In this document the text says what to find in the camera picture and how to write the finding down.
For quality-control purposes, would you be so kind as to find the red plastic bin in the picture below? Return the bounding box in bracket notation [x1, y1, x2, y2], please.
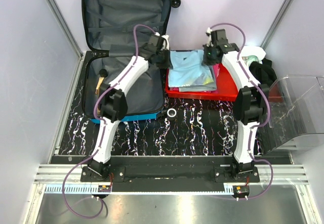
[165, 64, 238, 102]

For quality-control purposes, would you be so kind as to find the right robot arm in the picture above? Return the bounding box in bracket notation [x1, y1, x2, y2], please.
[203, 28, 269, 182]

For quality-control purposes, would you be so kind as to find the magenta cloth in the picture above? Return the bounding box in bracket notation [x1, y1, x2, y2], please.
[168, 65, 217, 91]

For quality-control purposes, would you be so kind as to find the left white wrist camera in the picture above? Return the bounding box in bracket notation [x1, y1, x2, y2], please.
[161, 34, 170, 50]

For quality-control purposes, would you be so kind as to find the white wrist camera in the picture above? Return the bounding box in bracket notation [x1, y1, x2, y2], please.
[206, 27, 213, 47]
[161, 34, 170, 50]

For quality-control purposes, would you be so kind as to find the light blue t-shirt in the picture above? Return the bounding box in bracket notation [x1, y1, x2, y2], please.
[168, 50, 217, 92]

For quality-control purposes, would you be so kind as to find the blue hard-shell suitcase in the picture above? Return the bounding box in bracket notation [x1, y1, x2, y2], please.
[82, 0, 181, 118]

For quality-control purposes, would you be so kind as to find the white cloth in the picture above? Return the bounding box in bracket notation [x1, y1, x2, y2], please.
[240, 46, 266, 67]

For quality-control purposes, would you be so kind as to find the clear plastic container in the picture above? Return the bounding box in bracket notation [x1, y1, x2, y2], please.
[257, 75, 323, 155]

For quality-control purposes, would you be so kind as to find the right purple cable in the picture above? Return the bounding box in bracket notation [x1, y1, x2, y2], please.
[209, 23, 274, 200]

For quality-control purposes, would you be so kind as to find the light blue denim garment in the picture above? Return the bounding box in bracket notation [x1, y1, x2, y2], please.
[177, 82, 217, 92]

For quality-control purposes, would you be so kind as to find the black cloth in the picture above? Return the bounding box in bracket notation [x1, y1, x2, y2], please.
[249, 58, 277, 87]

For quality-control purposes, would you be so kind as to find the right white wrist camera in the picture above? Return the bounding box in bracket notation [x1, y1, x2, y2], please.
[206, 27, 213, 47]

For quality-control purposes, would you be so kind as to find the purple cable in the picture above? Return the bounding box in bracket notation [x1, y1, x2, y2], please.
[62, 24, 163, 219]
[209, 23, 274, 200]

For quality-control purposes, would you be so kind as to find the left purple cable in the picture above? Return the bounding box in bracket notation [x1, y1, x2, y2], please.
[62, 24, 163, 219]

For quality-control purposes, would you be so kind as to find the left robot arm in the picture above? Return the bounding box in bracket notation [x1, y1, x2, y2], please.
[87, 32, 172, 182]

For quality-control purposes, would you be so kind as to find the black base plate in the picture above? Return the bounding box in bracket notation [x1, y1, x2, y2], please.
[80, 155, 261, 194]

